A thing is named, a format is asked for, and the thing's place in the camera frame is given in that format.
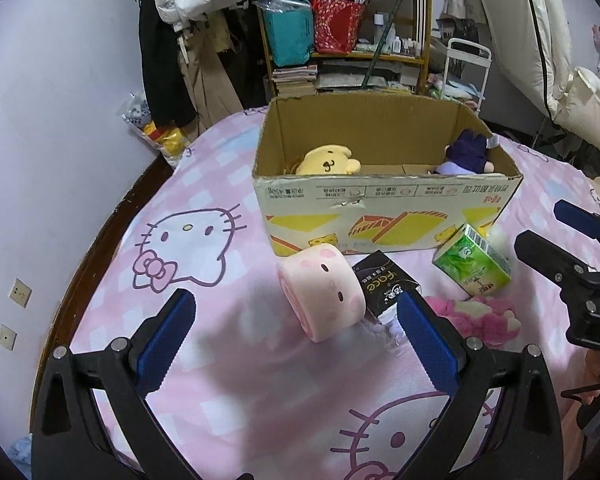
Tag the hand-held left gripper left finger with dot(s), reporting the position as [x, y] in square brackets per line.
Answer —
[165, 345]

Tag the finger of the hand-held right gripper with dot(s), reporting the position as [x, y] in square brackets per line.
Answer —
[580, 217]
[545, 252]

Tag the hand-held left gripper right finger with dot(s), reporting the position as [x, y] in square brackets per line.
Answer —
[427, 340]

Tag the pink fluffy plush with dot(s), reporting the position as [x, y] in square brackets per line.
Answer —
[480, 317]

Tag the green tissue pack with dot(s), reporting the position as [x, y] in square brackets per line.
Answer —
[472, 265]

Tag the black tissue pack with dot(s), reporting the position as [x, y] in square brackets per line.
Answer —
[380, 280]

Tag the pink roll cake plush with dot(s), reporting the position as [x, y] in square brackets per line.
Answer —
[320, 285]

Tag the printed cardboard box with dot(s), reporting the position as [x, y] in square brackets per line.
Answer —
[380, 200]

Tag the cream cushion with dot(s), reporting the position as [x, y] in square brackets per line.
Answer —
[590, 110]

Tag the pink cat-print bed sheet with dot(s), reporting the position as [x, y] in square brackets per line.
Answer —
[260, 400]

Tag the purple-haired plush doll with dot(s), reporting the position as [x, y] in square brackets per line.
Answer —
[465, 152]

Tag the white trolley cart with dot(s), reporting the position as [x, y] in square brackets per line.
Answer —
[482, 85]

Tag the blue cloth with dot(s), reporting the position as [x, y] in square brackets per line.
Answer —
[20, 460]

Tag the cream folded mattress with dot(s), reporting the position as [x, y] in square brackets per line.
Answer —
[520, 35]

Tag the plastic bag with yellow toys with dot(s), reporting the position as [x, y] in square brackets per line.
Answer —
[167, 142]

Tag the yellow dog plush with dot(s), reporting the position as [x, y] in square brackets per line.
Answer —
[325, 160]

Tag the row of small cosmetic bottles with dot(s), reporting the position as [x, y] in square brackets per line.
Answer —
[397, 45]

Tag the green pole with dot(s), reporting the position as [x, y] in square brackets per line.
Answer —
[380, 50]

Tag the beige garment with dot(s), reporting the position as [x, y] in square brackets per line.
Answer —
[210, 85]

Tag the stack of papers and magazines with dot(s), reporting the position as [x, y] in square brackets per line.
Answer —
[345, 77]

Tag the black coat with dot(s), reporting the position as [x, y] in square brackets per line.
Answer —
[162, 75]

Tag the wooden shelf with clutter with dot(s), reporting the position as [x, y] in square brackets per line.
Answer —
[340, 56]

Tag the stack of books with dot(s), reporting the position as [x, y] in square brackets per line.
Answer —
[295, 80]

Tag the red patterned bag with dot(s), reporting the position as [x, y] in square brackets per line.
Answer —
[337, 27]

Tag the teal bag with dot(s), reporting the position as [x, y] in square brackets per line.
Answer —
[290, 35]

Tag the wall socket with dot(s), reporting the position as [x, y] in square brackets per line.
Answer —
[20, 292]
[6, 338]

